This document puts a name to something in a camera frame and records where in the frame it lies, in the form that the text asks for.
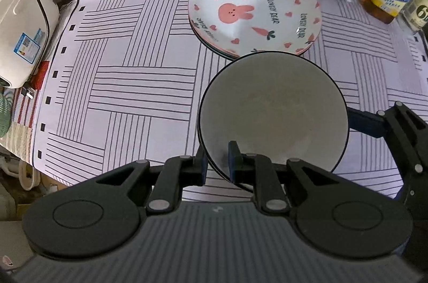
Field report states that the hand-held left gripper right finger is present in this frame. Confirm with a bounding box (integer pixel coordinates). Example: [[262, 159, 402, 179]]
[[227, 141, 338, 215]]

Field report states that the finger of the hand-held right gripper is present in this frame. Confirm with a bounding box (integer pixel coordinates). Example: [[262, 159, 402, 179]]
[[348, 101, 428, 184]]

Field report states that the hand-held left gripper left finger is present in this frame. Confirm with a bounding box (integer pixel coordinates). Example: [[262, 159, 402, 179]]
[[96, 146, 207, 215]]

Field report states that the teal fried egg plate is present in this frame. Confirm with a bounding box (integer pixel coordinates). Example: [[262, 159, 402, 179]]
[[188, 14, 313, 62]]

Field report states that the white bunny carrot plate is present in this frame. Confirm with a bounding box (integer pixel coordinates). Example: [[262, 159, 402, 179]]
[[187, 0, 322, 58]]

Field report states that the striped white table mat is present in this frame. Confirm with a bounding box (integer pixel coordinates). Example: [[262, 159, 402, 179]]
[[32, 0, 428, 203]]

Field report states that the clear bottle white label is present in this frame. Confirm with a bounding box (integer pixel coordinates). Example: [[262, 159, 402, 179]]
[[403, 0, 428, 33]]

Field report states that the red patterned cloth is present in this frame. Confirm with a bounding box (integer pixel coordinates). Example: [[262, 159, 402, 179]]
[[0, 63, 51, 163]]

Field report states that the green ribbed container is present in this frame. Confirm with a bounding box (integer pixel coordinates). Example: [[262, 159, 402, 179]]
[[0, 92, 14, 137]]

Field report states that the white rice cooker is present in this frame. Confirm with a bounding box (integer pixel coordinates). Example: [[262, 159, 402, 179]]
[[0, 0, 61, 90]]

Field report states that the black rice cooker cable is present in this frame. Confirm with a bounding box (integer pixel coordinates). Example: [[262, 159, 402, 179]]
[[10, 0, 71, 100]]

